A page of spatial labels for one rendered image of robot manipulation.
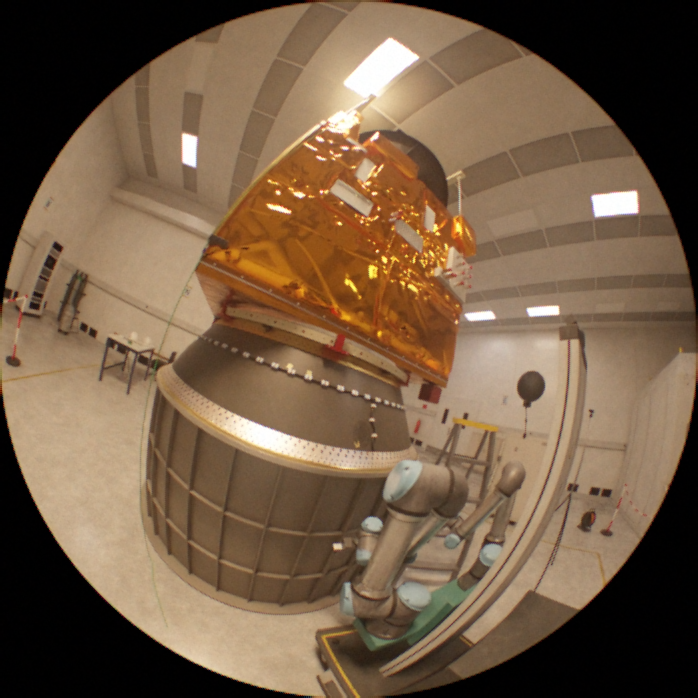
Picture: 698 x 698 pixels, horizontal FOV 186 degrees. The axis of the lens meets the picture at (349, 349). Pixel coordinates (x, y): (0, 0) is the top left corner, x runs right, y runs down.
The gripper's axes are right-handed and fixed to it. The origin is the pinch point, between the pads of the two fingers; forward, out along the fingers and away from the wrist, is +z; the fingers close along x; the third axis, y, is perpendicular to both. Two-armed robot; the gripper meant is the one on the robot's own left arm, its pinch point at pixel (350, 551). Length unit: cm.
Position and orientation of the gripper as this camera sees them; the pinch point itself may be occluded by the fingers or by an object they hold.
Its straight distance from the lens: 114.8
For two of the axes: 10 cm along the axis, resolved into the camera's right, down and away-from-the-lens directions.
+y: -1.7, -2.9, 9.4
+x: -9.5, -2.2, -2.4
